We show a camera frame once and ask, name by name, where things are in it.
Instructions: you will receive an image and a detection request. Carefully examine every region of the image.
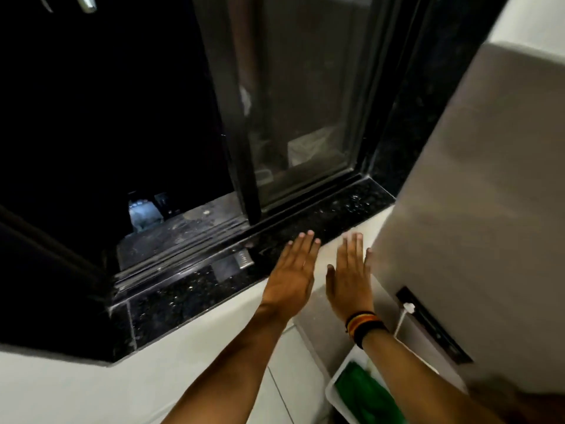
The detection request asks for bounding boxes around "person's right forearm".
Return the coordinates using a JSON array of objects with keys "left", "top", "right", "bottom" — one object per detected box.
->
[{"left": 362, "top": 329, "right": 504, "bottom": 424}]

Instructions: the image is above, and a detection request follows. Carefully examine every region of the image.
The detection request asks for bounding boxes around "grey appliance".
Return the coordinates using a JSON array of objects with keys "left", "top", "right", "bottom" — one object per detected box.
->
[{"left": 293, "top": 42, "right": 565, "bottom": 393}]

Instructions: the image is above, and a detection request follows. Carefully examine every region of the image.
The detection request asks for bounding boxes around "black sliding window frame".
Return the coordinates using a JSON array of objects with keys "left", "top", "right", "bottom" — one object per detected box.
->
[{"left": 0, "top": 0, "right": 435, "bottom": 301}]

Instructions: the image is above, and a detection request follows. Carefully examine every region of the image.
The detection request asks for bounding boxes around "glass window pane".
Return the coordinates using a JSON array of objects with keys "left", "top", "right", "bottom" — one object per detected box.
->
[{"left": 227, "top": 0, "right": 376, "bottom": 206}]

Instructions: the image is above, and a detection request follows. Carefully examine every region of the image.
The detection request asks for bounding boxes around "person's left forearm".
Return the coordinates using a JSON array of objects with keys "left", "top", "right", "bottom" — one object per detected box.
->
[{"left": 161, "top": 304, "right": 288, "bottom": 424}]

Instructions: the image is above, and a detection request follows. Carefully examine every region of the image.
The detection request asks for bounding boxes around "green cloth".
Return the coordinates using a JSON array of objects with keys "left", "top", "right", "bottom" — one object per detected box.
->
[{"left": 335, "top": 361, "right": 408, "bottom": 424}]

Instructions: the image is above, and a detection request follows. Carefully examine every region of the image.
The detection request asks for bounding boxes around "striped coloured wristband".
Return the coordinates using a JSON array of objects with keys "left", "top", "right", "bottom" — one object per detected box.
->
[{"left": 345, "top": 311, "right": 383, "bottom": 339}]

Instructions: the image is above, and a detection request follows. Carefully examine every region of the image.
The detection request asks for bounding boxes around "white cord with knob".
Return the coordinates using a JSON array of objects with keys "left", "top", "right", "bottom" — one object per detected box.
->
[{"left": 393, "top": 303, "right": 416, "bottom": 341}]

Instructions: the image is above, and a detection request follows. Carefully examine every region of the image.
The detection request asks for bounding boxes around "black granite window sill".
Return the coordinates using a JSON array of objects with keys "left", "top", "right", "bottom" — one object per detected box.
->
[{"left": 108, "top": 176, "right": 396, "bottom": 363}]

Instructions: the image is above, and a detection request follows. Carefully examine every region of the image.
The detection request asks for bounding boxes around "person's left hand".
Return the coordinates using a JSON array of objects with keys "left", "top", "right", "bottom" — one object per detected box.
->
[{"left": 260, "top": 230, "right": 321, "bottom": 324}]

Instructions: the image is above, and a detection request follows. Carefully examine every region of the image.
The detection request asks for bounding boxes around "black appliance handle slot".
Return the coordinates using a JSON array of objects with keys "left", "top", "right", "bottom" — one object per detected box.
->
[{"left": 396, "top": 286, "right": 473, "bottom": 365}]

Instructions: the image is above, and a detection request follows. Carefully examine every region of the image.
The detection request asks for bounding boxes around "white plastic basket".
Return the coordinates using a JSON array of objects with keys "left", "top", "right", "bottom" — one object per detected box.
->
[{"left": 325, "top": 344, "right": 442, "bottom": 424}]

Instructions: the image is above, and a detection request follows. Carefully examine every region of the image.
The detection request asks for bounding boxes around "person's right hand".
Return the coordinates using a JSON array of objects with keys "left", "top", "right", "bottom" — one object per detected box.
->
[{"left": 326, "top": 232, "right": 375, "bottom": 325}]

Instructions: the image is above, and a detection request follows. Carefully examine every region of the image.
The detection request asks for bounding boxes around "black wristband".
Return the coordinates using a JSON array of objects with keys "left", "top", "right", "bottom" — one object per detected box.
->
[{"left": 353, "top": 321, "right": 389, "bottom": 350}]

